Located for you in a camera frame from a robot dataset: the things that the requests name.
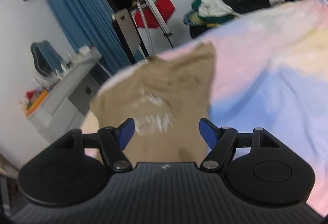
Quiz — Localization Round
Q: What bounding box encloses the red garment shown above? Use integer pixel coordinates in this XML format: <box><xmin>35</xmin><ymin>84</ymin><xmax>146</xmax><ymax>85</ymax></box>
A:
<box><xmin>134</xmin><ymin>0</ymin><xmax>176</xmax><ymax>28</ymax></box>

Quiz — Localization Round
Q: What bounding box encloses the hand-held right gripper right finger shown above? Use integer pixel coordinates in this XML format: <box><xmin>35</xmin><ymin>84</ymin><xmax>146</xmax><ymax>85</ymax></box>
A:
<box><xmin>199</xmin><ymin>118</ymin><xmax>281</xmax><ymax>171</ymax></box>

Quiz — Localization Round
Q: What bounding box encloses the wavy-edged mirror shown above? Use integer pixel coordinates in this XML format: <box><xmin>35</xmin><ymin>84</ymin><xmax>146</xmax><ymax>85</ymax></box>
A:
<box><xmin>30</xmin><ymin>40</ymin><xmax>64</xmax><ymax>77</ymax></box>

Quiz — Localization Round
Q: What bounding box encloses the garment steamer stand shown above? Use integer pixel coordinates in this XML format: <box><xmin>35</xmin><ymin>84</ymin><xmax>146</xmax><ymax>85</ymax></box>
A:
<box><xmin>118</xmin><ymin>0</ymin><xmax>178</xmax><ymax>58</ymax></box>

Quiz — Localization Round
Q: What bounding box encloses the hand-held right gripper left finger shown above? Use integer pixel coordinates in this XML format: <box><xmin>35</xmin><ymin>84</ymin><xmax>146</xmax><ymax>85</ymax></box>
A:
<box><xmin>55</xmin><ymin>118</ymin><xmax>135</xmax><ymax>172</ymax></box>

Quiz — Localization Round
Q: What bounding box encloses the blue curtain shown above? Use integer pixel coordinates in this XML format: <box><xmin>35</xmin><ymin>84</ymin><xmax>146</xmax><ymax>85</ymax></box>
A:
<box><xmin>34</xmin><ymin>0</ymin><xmax>134</xmax><ymax>76</ymax></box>

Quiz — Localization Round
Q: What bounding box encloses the white dressing table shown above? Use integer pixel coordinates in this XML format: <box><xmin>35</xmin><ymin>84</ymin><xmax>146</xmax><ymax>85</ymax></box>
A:
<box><xmin>25</xmin><ymin>46</ymin><xmax>103</xmax><ymax>143</ymax></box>

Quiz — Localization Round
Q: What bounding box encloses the green garment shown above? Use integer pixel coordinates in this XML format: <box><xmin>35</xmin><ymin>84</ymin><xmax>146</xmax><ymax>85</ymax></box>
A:
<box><xmin>192</xmin><ymin>0</ymin><xmax>240</xmax><ymax>28</ymax></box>

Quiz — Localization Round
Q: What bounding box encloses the tan t-shirt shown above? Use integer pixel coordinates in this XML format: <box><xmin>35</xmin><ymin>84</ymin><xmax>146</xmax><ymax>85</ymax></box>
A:
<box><xmin>89</xmin><ymin>42</ymin><xmax>217</xmax><ymax>163</ymax></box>

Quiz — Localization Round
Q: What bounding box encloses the orange tray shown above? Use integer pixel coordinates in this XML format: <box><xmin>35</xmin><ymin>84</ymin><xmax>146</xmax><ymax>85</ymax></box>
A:
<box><xmin>24</xmin><ymin>89</ymin><xmax>50</xmax><ymax>117</ymax></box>

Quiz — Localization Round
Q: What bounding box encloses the bed with pastel sheet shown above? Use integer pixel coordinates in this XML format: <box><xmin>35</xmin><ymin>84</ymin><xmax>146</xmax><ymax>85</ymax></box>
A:
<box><xmin>79</xmin><ymin>0</ymin><xmax>328</xmax><ymax>217</ymax></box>

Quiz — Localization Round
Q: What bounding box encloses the white garment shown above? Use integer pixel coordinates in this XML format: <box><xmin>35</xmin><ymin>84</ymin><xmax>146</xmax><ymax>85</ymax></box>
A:
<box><xmin>198</xmin><ymin>0</ymin><xmax>235</xmax><ymax>17</ymax></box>

